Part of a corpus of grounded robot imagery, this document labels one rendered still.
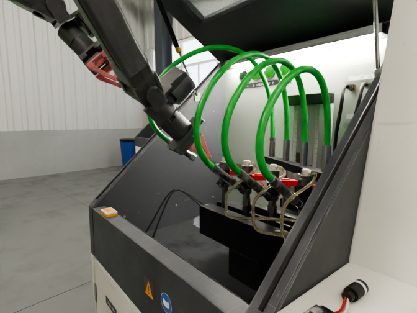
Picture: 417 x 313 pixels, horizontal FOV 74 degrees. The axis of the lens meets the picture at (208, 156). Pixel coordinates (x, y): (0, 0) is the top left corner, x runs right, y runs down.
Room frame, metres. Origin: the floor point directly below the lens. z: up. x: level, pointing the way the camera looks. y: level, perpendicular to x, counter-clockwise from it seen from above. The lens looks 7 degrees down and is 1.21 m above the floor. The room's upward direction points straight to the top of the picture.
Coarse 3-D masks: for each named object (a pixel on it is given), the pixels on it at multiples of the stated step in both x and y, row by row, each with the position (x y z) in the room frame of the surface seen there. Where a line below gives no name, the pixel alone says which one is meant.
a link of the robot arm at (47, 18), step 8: (8, 0) 0.70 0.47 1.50; (16, 0) 0.68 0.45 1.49; (24, 0) 0.69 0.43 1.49; (32, 0) 0.69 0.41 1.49; (40, 0) 0.70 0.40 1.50; (24, 8) 0.72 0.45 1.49; (32, 8) 0.70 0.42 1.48; (40, 8) 0.70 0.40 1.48; (40, 16) 0.75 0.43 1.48; (48, 16) 0.71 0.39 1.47
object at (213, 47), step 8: (200, 48) 0.79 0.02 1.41; (208, 48) 0.79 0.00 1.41; (216, 48) 0.80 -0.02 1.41; (224, 48) 0.81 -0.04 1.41; (232, 48) 0.81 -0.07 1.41; (184, 56) 0.77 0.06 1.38; (192, 56) 0.79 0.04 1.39; (176, 64) 0.77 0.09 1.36; (256, 64) 0.84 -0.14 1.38; (264, 80) 0.85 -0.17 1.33; (272, 112) 0.85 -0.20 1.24; (152, 120) 0.75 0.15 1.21; (272, 120) 0.85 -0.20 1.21; (152, 128) 0.75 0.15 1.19; (272, 128) 0.85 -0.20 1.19; (160, 136) 0.75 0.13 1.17; (272, 136) 0.86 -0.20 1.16
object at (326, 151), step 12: (300, 72) 0.52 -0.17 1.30; (312, 72) 0.55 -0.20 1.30; (324, 84) 0.57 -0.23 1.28; (276, 96) 0.47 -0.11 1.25; (324, 96) 0.58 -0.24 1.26; (264, 108) 0.47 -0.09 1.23; (324, 108) 0.59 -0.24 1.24; (264, 120) 0.46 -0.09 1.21; (324, 120) 0.60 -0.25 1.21; (264, 132) 0.46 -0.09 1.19; (324, 132) 0.60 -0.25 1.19; (324, 144) 0.60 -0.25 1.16; (324, 156) 0.59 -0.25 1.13; (264, 168) 0.46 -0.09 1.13; (324, 168) 0.59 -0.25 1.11; (276, 180) 0.48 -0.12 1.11; (288, 192) 0.50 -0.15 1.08
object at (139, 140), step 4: (168, 100) 4.47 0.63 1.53; (176, 104) 3.95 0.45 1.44; (180, 104) 3.85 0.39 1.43; (176, 108) 3.91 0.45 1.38; (148, 124) 4.64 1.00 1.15; (156, 124) 4.71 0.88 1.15; (144, 128) 4.60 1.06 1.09; (148, 128) 4.64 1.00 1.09; (140, 132) 4.56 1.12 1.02; (144, 132) 4.60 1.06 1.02; (148, 132) 4.63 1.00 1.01; (152, 132) 4.67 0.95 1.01; (136, 136) 4.53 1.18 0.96; (140, 136) 4.56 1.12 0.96; (144, 136) 4.59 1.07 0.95; (148, 136) 4.63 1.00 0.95; (136, 140) 4.50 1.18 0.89; (140, 140) 4.31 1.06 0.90; (144, 140) 4.16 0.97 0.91; (136, 144) 4.51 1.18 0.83; (140, 144) 4.32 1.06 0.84; (136, 148) 4.52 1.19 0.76; (136, 152) 4.52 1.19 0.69
